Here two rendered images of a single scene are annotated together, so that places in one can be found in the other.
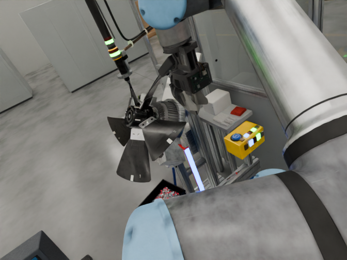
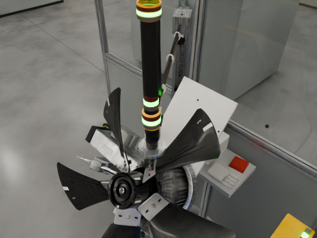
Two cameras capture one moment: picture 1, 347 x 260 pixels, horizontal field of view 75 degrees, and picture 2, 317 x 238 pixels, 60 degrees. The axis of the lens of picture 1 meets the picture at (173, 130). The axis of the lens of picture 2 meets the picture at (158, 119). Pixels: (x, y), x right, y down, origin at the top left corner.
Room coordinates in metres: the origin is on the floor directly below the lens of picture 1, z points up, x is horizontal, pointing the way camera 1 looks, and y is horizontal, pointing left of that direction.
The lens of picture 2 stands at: (0.58, 0.28, 1.98)
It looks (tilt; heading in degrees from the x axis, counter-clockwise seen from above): 41 degrees down; 337
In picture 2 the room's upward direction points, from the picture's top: straight up
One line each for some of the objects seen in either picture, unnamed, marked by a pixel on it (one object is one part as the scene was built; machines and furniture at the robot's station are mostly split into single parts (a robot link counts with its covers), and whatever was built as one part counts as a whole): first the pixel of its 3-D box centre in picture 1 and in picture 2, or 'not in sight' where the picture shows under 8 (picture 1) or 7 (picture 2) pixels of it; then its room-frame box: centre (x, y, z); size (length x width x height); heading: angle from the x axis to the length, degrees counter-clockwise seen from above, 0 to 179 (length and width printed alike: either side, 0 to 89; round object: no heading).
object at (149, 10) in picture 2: not in sight; (148, 5); (1.03, 0.11, 1.81); 0.04 x 0.04 x 0.01
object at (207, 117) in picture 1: (220, 114); (213, 162); (1.34, -0.36, 0.85); 0.36 x 0.24 x 0.03; 22
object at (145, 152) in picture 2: (121, 64); (152, 132); (1.04, 0.10, 1.50); 0.09 x 0.07 x 0.10; 147
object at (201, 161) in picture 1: (194, 166); not in sight; (1.23, -0.05, 0.56); 0.19 x 0.04 x 0.04; 112
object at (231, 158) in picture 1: (231, 156); (204, 206); (1.34, -0.36, 0.42); 0.04 x 0.04 x 0.83; 22
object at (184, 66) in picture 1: (186, 66); not in sight; (0.53, -0.09, 1.57); 0.09 x 0.08 x 0.12; 22
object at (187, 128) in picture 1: (193, 136); not in sight; (1.36, -0.12, 0.73); 0.15 x 0.09 x 0.22; 112
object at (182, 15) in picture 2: not in sight; (182, 21); (1.55, -0.24, 1.55); 0.10 x 0.07 x 0.08; 147
